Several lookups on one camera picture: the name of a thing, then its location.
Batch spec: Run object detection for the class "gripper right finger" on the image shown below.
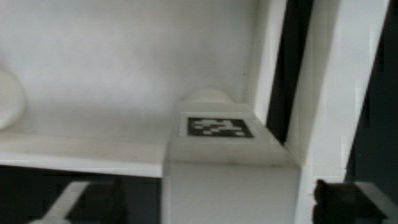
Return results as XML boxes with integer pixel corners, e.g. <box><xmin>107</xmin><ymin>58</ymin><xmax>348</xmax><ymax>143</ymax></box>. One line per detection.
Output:
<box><xmin>313</xmin><ymin>179</ymin><xmax>398</xmax><ymax>224</ymax></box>

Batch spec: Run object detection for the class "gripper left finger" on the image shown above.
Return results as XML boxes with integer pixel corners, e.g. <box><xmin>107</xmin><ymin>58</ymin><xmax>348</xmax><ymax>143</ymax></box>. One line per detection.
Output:
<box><xmin>28</xmin><ymin>178</ymin><xmax>126</xmax><ymax>224</ymax></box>

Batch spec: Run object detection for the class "white square table top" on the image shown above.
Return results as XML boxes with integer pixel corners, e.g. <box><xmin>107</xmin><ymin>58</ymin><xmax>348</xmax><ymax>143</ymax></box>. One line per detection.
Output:
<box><xmin>0</xmin><ymin>0</ymin><xmax>290</xmax><ymax>179</ymax></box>

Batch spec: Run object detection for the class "white u-shaped obstacle fence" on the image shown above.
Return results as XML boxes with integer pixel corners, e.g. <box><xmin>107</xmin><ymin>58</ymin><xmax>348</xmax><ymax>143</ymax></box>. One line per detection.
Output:
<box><xmin>286</xmin><ymin>0</ymin><xmax>391</xmax><ymax>224</ymax></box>

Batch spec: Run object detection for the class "white table leg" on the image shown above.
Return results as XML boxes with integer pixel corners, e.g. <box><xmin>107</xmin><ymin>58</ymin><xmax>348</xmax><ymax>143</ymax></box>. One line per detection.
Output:
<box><xmin>162</xmin><ymin>88</ymin><xmax>300</xmax><ymax>224</ymax></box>

